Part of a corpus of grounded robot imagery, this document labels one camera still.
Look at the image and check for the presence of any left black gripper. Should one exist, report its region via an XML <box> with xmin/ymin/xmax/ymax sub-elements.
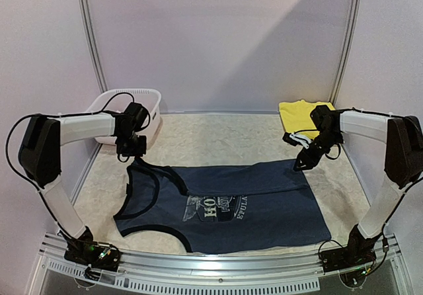
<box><xmin>116</xmin><ymin>130</ymin><xmax>147</xmax><ymax>157</ymax></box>

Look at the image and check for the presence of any navy blue tank top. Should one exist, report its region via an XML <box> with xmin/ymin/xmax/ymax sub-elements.
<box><xmin>114</xmin><ymin>159</ymin><xmax>331</xmax><ymax>254</ymax></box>

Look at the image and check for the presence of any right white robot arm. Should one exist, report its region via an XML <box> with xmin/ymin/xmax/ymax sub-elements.
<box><xmin>284</xmin><ymin>105</ymin><xmax>422</xmax><ymax>266</ymax></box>

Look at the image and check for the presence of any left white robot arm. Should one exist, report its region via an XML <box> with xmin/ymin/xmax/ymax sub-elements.
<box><xmin>5</xmin><ymin>102</ymin><xmax>151</xmax><ymax>265</ymax></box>

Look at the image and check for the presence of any white plastic laundry basket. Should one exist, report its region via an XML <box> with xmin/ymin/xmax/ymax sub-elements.
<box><xmin>81</xmin><ymin>88</ymin><xmax>163</xmax><ymax>149</ymax></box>

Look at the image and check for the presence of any folded yellow shirt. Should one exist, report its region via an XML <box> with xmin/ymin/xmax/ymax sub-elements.
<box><xmin>279</xmin><ymin>100</ymin><xmax>335</xmax><ymax>139</ymax></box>

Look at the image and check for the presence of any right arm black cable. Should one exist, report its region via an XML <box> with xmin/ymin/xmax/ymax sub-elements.
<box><xmin>325</xmin><ymin>142</ymin><xmax>341</xmax><ymax>161</ymax></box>

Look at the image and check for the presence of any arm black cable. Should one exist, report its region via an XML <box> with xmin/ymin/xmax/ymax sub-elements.
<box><xmin>5</xmin><ymin>91</ymin><xmax>153</xmax><ymax>236</ymax></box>
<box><xmin>325</xmin><ymin>142</ymin><xmax>341</xmax><ymax>161</ymax></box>

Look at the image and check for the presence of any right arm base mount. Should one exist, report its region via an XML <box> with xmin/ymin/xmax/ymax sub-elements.
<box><xmin>317</xmin><ymin>234</ymin><xmax>389</xmax><ymax>276</ymax></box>

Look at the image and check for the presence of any aluminium front rail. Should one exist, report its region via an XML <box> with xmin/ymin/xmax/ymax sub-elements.
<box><xmin>30</xmin><ymin>234</ymin><xmax>412</xmax><ymax>294</ymax></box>

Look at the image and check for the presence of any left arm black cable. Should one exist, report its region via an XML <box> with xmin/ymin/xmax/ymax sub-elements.
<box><xmin>5</xmin><ymin>91</ymin><xmax>153</xmax><ymax>236</ymax></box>

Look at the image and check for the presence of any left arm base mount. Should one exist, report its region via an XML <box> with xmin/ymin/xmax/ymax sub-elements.
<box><xmin>64</xmin><ymin>237</ymin><xmax>122</xmax><ymax>272</ymax></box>

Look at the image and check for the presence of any right aluminium frame post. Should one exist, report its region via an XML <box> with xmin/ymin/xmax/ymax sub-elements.
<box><xmin>329</xmin><ymin>0</ymin><xmax>360</xmax><ymax>105</ymax></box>

